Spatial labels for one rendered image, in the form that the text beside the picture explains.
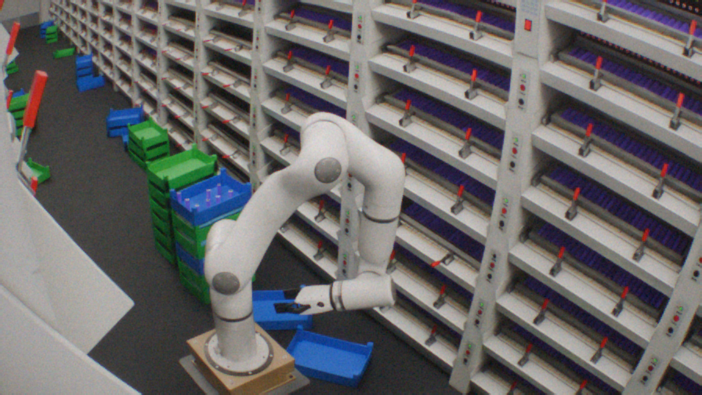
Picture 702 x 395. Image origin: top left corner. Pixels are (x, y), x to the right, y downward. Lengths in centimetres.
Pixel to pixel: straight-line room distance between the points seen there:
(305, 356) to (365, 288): 78
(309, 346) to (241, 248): 99
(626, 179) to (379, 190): 66
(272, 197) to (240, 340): 47
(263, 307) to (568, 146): 151
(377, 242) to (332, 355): 93
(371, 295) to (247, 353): 41
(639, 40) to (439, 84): 79
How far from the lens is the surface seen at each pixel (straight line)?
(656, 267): 156
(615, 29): 144
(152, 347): 239
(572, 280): 173
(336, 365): 229
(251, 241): 145
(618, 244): 159
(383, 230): 147
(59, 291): 24
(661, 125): 141
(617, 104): 146
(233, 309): 160
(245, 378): 172
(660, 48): 139
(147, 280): 275
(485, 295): 194
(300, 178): 132
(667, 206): 146
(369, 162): 139
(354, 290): 162
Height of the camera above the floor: 163
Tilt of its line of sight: 29 degrees down
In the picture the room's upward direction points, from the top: 4 degrees clockwise
